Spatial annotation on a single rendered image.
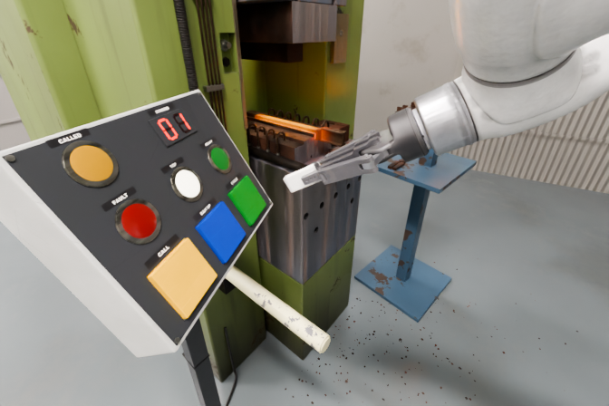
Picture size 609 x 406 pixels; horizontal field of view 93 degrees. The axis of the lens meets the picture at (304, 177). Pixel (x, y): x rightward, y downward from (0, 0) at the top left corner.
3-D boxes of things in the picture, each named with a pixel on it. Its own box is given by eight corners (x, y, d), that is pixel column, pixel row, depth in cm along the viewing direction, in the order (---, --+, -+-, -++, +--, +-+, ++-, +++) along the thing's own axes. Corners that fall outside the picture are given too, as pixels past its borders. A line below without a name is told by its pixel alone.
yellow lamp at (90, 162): (124, 177, 35) (113, 143, 33) (79, 191, 32) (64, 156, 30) (114, 169, 37) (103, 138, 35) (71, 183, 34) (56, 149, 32)
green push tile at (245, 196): (267, 204, 60) (247, 174, 58) (252, 226, 53) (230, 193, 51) (260, 207, 61) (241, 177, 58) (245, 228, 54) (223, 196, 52)
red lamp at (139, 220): (167, 230, 38) (159, 202, 36) (130, 249, 34) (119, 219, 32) (156, 221, 39) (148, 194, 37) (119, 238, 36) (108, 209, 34)
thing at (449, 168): (476, 164, 138) (477, 160, 137) (439, 194, 113) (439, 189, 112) (417, 148, 157) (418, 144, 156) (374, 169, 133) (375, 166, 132)
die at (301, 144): (331, 149, 104) (332, 126, 100) (294, 168, 91) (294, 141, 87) (253, 127, 128) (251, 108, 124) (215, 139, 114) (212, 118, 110)
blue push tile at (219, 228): (247, 234, 51) (223, 200, 49) (226, 263, 45) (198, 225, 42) (239, 236, 52) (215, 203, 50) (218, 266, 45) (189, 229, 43)
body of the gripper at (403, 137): (435, 162, 39) (371, 185, 43) (428, 141, 46) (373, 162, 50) (414, 113, 37) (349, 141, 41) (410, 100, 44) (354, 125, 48)
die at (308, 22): (335, 41, 88) (337, 4, 84) (292, 43, 74) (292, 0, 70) (246, 38, 112) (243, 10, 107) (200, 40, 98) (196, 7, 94)
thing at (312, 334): (332, 343, 73) (333, 330, 70) (319, 360, 69) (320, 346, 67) (225, 264, 98) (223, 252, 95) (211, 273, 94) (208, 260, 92)
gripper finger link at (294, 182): (325, 178, 49) (324, 179, 49) (292, 190, 52) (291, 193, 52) (317, 162, 48) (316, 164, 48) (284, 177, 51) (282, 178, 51)
